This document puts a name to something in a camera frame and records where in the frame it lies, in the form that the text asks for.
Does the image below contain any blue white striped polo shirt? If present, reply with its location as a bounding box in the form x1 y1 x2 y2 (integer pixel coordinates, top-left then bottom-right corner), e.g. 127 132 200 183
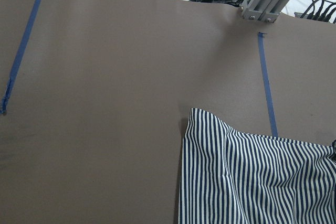
178 108 335 223

